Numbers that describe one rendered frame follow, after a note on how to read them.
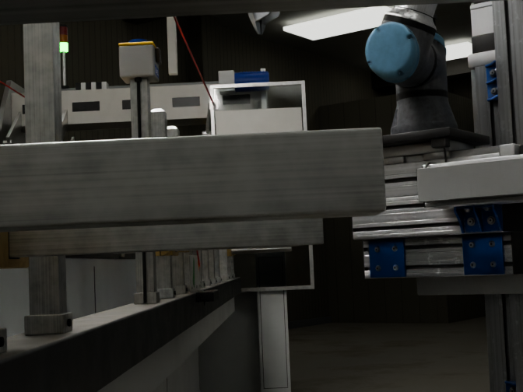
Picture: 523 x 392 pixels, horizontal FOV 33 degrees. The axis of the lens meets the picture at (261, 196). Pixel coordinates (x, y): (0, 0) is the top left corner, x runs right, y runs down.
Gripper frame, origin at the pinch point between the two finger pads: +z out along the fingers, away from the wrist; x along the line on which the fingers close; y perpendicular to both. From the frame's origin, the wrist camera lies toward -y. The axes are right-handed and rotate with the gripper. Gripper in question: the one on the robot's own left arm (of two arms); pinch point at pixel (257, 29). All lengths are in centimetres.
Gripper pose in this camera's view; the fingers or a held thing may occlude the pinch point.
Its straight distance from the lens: 213.2
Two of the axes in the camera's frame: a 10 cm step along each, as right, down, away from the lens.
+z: 0.4, 10.0, -0.7
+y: 8.1, -0.8, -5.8
